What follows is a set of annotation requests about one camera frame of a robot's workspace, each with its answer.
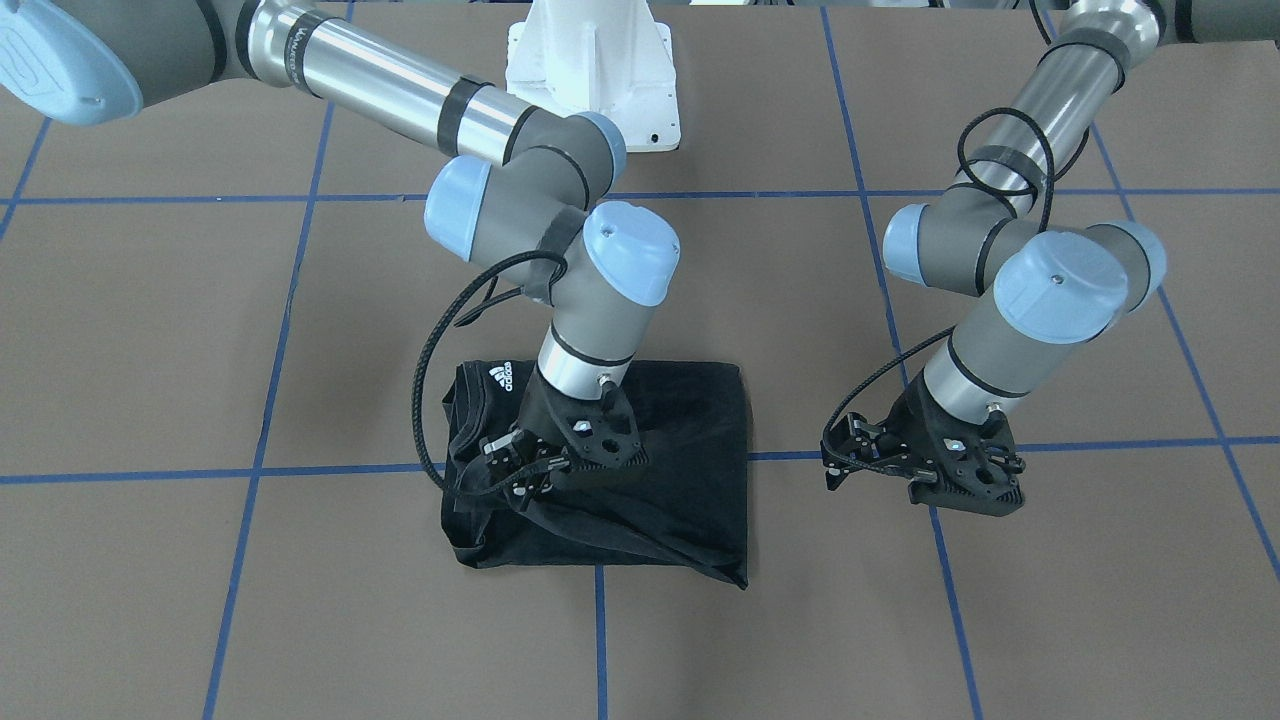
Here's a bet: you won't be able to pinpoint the black graphic t-shirt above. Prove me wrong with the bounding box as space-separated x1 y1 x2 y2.
442 360 750 588

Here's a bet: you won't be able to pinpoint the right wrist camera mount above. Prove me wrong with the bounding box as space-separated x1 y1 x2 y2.
550 375 650 489

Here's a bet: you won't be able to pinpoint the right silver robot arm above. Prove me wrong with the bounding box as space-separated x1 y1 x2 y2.
3 79 474 514

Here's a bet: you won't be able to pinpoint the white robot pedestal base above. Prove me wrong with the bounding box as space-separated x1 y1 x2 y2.
506 1 682 152

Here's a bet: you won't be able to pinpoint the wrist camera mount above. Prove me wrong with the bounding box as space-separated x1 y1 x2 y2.
550 375 650 489
908 410 1027 518

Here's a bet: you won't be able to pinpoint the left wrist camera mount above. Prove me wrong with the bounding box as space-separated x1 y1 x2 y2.
908 410 1027 518

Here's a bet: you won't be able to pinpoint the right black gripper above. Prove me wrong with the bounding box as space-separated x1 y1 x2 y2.
481 365 591 500

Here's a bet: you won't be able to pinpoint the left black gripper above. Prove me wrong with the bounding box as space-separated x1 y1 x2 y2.
820 380 961 491

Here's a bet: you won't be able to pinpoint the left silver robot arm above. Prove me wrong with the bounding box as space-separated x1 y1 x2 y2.
820 1 1277 514

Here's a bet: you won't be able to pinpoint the black braided cable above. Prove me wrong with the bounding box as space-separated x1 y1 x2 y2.
822 106 1057 441
412 250 570 501

